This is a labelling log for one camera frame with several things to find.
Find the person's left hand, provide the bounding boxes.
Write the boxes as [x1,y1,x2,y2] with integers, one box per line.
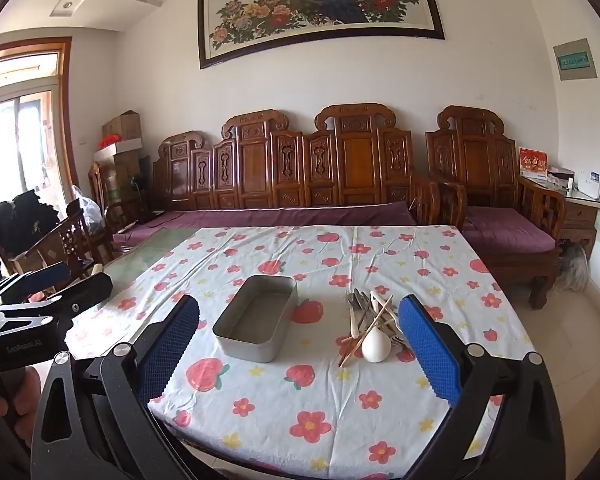
[0,366,43,431]

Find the purple armchair cushion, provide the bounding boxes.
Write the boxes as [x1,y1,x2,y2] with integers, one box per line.
[462,205,558,256]

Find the rectangular metal container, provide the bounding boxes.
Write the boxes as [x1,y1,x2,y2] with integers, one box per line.
[212,275,298,363]

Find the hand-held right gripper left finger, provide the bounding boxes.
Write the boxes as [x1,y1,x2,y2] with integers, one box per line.
[30,294,201,480]

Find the wooden dining chair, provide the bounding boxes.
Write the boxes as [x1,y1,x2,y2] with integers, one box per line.
[10,200,116,286]

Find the stacked cardboard boxes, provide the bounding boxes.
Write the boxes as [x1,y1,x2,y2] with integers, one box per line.
[97,152,151,211]

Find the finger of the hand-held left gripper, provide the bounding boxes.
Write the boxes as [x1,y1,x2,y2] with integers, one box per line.
[27,274,114,320]
[0,261,72,304]

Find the white ladle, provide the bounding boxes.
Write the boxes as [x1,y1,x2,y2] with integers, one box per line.
[361,287,393,365]

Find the wooden framed sliding door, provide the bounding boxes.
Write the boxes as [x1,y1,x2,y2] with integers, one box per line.
[0,37,81,211]

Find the floral tablecloth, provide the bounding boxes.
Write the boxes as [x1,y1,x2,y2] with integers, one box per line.
[65,225,533,480]

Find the clear plastic bag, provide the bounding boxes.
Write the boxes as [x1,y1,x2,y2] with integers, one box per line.
[71,185,106,238]

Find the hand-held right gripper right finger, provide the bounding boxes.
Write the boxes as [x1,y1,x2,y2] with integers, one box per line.
[397,294,566,480]

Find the black clothing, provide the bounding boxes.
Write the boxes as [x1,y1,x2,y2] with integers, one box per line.
[0,190,61,281]

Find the white flat box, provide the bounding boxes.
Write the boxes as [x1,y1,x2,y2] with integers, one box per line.
[94,137,143,161]

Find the framed peacock painting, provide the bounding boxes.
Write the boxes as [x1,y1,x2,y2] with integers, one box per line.
[196,0,446,70]

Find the carved wooden armchair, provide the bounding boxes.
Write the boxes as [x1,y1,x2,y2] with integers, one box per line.
[425,105,568,311]

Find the wooden side table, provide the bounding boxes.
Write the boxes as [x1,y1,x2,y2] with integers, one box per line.
[520,175,600,261]

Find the brown cardboard box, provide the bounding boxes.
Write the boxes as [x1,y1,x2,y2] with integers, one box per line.
[102,111,142,145]

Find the tissue box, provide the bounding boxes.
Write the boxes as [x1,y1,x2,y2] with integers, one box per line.
[547,166,576,186]

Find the wall electrical panel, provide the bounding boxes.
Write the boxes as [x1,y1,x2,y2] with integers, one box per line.
[552,38,598,82]

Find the purple sofa cushion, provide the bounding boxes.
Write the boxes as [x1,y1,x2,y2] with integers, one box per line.
[112,201,418,261]

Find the red desk calendar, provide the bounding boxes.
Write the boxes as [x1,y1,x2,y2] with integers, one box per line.
[518,147,549,181]

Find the carved wooden sofa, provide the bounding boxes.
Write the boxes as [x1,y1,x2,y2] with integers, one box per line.
[150,104,441,226]

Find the light wooden chopstick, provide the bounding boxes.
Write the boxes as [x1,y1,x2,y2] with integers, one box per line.
[358,295,395,336]

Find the grey plastic bag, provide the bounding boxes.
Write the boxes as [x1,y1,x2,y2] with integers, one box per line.
[555,245,591,293]

